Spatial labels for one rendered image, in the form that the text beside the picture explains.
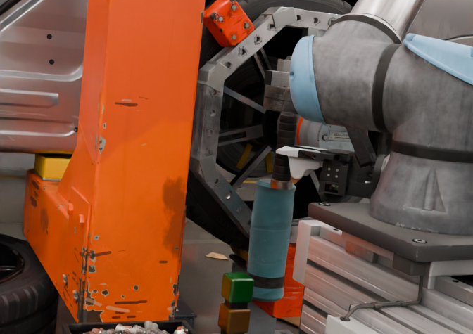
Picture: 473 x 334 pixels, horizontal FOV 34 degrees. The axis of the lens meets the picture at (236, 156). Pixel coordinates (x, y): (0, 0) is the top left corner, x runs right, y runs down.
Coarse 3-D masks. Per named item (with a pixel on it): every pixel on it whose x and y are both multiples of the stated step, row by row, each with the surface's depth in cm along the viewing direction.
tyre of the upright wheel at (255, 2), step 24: (216, 0) 192; (240, 0) 179; (264, 0) 180; (288, 0) 182; (312, 0) 185; (336, 0) 188; (216, 48) 177; (192, 192) 180; (192, 216) 183; (216, 216) 184; (240, 240) 187
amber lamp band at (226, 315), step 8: (224, 304) 123; (224, 312) 122; (232, 312) 121; (240, 312) 122; (248, 312) 122; (224, 320) 122; (232, 320) 121; (240, 320) 122; (248, 320) 122; (224, 328) 122; (232, 328) 121; (240, 328) 122; (248, 328) 123
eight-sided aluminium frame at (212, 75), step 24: (264, 24) 172; (288, 24) 174; (312, 24) 176; (240, 48) 170; (216, 72) 169; (216, 96) 170; (216, 120) 171; (192, 144) 175; (216, 144) 172; (384, 144) 195; (192, 168) 174; (216, 168) 173; (216, 192) 174; (240, 216) 177
